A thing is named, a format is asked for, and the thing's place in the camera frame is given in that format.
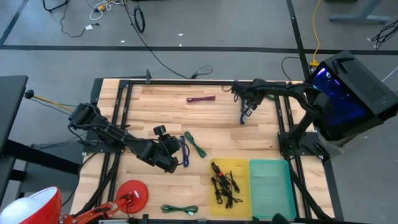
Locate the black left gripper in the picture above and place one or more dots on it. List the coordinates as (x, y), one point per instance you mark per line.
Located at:
(168, 155)

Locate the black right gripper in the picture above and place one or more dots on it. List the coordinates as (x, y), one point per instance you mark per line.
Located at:
(248, 90)

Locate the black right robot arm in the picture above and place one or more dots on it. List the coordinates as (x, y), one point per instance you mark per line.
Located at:
(301, 124)

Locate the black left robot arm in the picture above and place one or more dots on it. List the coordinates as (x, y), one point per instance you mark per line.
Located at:
(109, 130)

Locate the red desk lamp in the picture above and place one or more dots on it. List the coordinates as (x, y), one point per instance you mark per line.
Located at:
(133, 196)

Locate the yellow plastic bin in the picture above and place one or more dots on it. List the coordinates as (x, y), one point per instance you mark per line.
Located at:
(242, 168)

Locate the teal plastic bin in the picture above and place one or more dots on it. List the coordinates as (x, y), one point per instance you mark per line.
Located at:
(272, 189)

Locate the black computer tower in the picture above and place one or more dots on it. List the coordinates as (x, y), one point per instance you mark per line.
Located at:
(357, 81)

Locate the grey table base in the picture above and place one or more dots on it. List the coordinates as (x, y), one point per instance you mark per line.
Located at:
(360, 18)

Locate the yellow stick with black ball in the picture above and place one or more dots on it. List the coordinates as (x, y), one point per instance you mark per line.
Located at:
(29, 94)

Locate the black side desk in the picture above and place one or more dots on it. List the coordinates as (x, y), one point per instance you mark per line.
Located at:
(11, 105)

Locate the black aluminium rig frame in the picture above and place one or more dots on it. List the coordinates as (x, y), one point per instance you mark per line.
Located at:
(202, 82)

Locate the table-level camera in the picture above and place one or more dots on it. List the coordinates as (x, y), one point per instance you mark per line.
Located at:
(202, 221)

